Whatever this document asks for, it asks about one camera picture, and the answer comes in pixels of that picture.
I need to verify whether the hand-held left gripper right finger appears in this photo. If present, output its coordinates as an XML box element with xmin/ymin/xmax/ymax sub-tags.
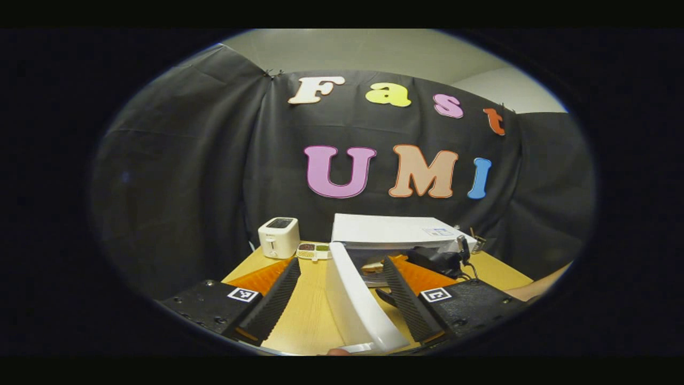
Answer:
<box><xmin>381</xmin><ymin>255</ymin><xmax>528</xmax><ymax>347</ymax></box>

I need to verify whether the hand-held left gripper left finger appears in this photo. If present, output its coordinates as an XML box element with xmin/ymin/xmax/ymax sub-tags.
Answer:
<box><xmin>157</xmin><ymin>257</ymin><xmax>302</xmax><ymax>347</ymax></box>

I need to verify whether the white microwave oven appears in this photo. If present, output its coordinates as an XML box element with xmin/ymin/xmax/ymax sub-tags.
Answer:
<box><xmin>324</xmin><ymin>213</ymin><xmax>478</xmax><ymax>355</ymax></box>

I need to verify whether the white toaster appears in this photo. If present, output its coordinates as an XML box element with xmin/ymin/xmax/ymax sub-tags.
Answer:
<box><xmin>258</xmin><ymin>217</ymin><xmax>301</xmax><ymax>260</ymax></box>

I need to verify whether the white compartment snack tray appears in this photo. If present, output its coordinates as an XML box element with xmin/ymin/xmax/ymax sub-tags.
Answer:
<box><xmin>296</xmin><ymin>242</ymin><xmax>332</xmax><ymax>261</ymax></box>

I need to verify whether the black backdrop cloth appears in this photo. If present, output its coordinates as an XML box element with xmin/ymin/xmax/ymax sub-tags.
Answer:
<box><xmin>91</xmin><ymin>44</ymin><xmax>596</xmax><ymax>300</ymax></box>

